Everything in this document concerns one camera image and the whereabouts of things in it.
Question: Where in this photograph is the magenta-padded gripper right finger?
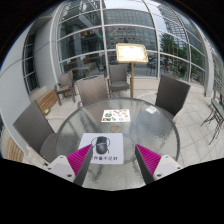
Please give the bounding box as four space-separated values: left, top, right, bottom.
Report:
134 143 184 185

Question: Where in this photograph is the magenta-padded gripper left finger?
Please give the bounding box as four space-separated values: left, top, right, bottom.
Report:
46 143 95 187

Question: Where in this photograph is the black computer mouse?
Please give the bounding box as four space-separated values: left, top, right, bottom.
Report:
94 135 109 155

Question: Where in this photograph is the white printed mouse pad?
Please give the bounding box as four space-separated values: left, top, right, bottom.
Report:
78 132 125 165

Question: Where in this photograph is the dark wicker chair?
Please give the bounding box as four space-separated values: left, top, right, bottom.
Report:
12 99 59 164
154 73 192 124

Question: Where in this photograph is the wooden slat bench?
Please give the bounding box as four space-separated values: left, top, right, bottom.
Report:
0 128 26 163
29 87 59 116

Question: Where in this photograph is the round brown coaster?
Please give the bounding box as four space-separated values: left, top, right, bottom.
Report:
110 124 122 133

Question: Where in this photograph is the metal folding chairs group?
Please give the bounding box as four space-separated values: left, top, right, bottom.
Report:
200 93 224 146

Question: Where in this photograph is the food picture menu card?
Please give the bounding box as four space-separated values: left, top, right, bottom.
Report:
100 108 131 123

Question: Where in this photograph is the brown wicker armchair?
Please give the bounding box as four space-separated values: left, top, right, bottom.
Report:
54 69 77 106
75 74 113 108

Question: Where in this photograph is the grey wicker armchair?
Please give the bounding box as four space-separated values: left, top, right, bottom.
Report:
107 63 132 98

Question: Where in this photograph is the gold framed menu stand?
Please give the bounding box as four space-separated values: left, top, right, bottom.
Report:
115 42 150 99

